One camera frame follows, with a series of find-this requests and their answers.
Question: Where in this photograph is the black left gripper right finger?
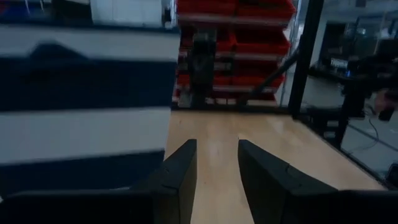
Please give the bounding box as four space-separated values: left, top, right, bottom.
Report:
238 138 340 224

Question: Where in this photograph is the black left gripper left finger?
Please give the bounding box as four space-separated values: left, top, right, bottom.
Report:
129 139 198 224

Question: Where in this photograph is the navy white striped fabric bin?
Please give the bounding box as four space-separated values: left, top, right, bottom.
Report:
0 23 182 200

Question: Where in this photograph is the black workstation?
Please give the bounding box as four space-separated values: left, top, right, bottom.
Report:
307 37 398 150

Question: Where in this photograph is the red storage bin shelf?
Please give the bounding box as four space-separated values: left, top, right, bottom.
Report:
172 0 298 108

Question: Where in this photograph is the person's hand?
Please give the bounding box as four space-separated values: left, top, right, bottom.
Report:
374 89 398 114

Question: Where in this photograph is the white cabinet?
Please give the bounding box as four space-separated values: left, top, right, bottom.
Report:
89 0 165 29

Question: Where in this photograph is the blue storage bin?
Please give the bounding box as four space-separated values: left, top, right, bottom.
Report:
0 0 44 18

